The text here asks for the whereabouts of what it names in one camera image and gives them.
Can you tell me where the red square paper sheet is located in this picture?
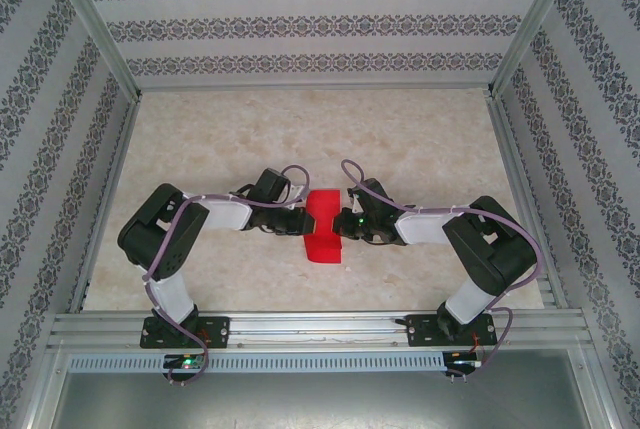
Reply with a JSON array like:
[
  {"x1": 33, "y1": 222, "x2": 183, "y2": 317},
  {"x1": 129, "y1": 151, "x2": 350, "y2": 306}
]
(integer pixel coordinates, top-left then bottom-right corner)
[{"x1": 301, "y1": 188, "x2": 345, "y2": 266}]

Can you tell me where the grey metal panel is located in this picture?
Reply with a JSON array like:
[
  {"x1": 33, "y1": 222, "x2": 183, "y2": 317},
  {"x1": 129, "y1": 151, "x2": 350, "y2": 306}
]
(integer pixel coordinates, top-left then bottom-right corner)
[{"x1": 29, "y1": 371, "x2": 616, "y2": 429}]

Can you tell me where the aluminium mounting rail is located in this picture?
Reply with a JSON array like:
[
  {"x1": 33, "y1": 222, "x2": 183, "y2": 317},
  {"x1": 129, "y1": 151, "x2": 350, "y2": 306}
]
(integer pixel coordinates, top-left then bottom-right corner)
[{"x1": 49, "y1": 311, "x2": 591, "y2": 351}]

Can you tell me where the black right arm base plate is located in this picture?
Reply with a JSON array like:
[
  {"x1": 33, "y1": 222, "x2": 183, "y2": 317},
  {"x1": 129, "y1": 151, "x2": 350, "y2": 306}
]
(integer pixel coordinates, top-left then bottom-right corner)
[{"x1": 407, "y1": 313, "x2": 499, "y2": 349}]

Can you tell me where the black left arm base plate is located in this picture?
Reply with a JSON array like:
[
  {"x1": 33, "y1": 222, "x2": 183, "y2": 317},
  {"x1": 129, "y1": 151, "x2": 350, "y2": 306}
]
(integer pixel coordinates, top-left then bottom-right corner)
[{"x1": 139, "y1": 316, "x2": 232, "y2": 350}]

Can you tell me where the grey slotted cable duct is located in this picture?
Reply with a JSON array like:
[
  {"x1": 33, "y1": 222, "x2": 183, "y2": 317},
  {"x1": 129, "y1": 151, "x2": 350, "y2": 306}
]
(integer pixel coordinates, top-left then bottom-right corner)
[{"x1": 66, "y1": 352, "x2": 447, "y2": 373}]

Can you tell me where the aluminium back rail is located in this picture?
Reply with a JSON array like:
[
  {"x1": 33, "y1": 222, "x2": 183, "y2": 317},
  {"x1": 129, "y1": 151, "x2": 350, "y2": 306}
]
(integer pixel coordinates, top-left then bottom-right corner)
[{"x1": 135, "y1": 79, "x2": 495, "y2": 92}]

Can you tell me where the aluminium right side rail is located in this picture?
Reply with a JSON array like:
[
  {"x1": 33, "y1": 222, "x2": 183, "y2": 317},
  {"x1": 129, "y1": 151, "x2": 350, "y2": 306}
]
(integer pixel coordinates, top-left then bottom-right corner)
[{"x1": 487, "y1": 96, "x2": 569, "y2": 309}]

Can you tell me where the aluminium left side rail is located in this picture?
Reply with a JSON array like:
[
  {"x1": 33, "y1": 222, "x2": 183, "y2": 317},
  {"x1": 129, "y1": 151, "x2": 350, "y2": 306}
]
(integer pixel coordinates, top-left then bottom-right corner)
[{"x1": 67, "y1": 98, "x2": 142, "y2": 313}]

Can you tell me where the aluminium right frame post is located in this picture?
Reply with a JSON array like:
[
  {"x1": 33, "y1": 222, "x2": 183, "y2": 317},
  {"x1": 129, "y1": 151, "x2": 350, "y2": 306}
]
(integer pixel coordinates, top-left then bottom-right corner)
[{"x1": 487, "y1": 0, "x2": 585, "y2": 100}]

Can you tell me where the aluminium frame post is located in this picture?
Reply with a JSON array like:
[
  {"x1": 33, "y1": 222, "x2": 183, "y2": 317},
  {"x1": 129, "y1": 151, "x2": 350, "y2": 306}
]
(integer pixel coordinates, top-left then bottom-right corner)
[
  {"x1": 487, "y1": 0, "x2": 585, "y2": 100},
  {"x1": 39, "y1": 0, "x2": 144, "y2": 101}
]

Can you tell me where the aluminium left frame post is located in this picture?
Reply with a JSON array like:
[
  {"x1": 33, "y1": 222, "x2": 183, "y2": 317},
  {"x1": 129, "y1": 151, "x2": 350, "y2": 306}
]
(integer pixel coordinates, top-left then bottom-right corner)
[{"x1": 39, "y1": 0, "x2": 144, "y2": 101}]

